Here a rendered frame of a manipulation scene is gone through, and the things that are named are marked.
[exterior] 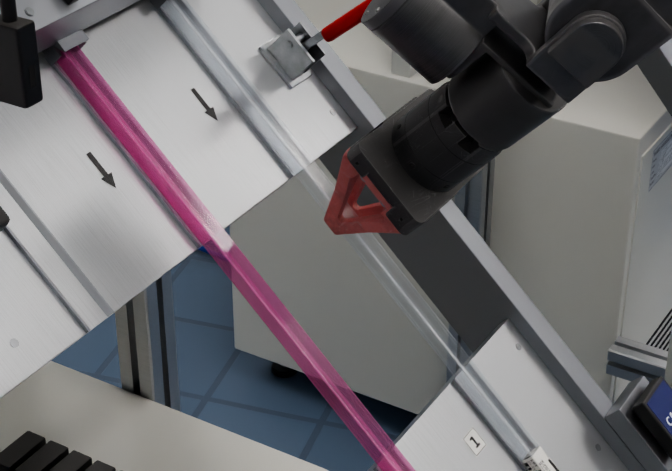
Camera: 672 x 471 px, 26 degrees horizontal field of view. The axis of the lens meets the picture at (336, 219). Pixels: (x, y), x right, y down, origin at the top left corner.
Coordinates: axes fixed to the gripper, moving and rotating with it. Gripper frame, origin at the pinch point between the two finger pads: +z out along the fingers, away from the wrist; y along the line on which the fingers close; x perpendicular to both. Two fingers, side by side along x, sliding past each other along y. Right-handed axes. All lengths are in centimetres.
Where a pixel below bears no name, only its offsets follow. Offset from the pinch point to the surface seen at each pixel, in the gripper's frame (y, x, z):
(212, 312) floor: -100, 2, 128
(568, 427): -5.7, 22.4, 0.6
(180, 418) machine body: -9.2, 6.1, 39.6
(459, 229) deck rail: -8.5, 6.2, -0.6
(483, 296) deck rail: -8.1, 11.3, 1.2
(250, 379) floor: -86, 15, 116
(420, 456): 8.0, 15.5, 0.6
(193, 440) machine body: -7.2, 8.2, 37.6
